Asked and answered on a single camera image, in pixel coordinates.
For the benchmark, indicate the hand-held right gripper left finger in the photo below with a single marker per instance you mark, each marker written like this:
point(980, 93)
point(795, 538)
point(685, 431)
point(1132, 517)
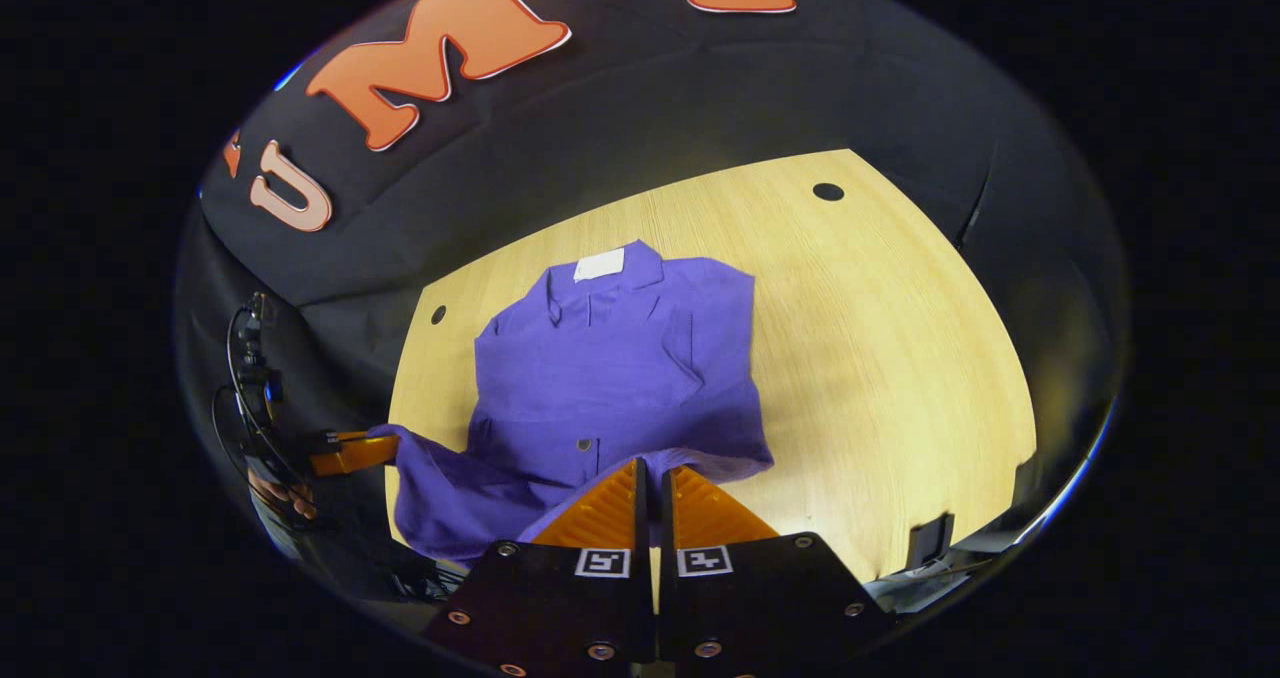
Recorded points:
point(560, 608)

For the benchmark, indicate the black backdrop cloth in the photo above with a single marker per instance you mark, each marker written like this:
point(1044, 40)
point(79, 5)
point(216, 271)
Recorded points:
point(650, 128)

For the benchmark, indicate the purple button shirt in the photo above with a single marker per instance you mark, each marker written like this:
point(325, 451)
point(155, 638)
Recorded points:
point(610, 378)

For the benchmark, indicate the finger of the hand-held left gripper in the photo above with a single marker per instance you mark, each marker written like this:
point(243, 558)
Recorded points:
point(360, 451)

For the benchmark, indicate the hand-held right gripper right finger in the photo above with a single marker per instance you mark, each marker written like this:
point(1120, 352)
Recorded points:
point(760, 608)

